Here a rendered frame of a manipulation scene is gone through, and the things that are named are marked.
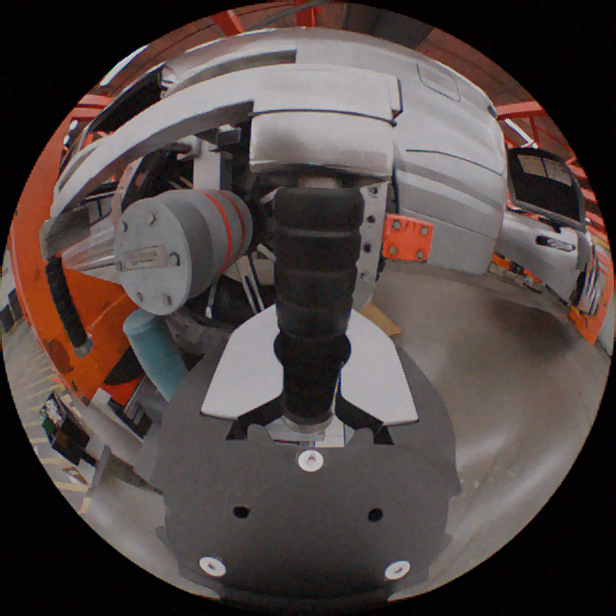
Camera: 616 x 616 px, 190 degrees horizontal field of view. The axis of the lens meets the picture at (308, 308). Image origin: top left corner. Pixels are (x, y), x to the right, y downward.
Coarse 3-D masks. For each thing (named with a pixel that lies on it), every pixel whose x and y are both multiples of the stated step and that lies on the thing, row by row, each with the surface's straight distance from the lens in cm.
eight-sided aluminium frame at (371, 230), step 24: (144, 168) 51; (120, 192) 49; (360, 192) 29; (384, 192) 30; (120, 216) 49; (384, 216) 31; (360, 264) 31; (360, 288) 32; (192, 336) 48; (216, 336) 48
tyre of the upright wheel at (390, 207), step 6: (156, 168) 54; (150, 180) 54; (390, 180) 40; (390, 186) 40; (144, 192) 55; (390, 192) 40; (144, 198) 55; (390, 198) 40; (390, 204) 40; (390, 210) 40; (384, 258) 41; (378, 264) 41; (384, 264) 42; (378, 270) 41; (378, 276) 42; (186, 312) 55; (192, 318) 55; (198, 318) 54; (204, 324) 54; (210, 324) 53
